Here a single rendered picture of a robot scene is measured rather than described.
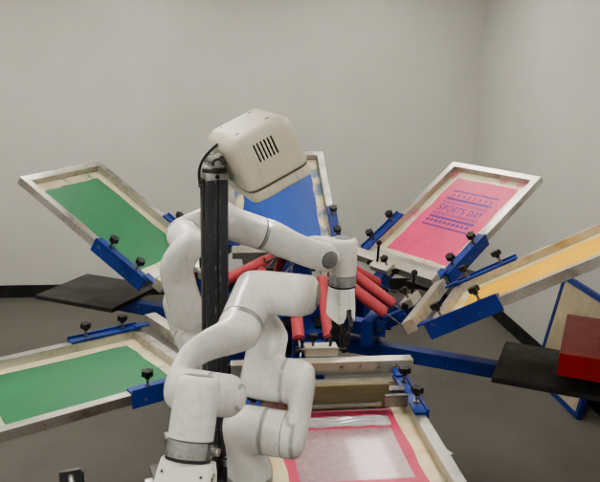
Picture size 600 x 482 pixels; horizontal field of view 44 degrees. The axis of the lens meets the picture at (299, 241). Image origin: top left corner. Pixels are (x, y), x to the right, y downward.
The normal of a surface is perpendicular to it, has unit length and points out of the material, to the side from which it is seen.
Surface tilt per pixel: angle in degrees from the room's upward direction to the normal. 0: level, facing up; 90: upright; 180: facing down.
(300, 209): 32
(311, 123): 90
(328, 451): 0
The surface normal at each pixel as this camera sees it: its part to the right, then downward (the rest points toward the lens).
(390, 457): 0.02, -0.97
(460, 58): 0.13, 0.25
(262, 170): 0.36, 0.25
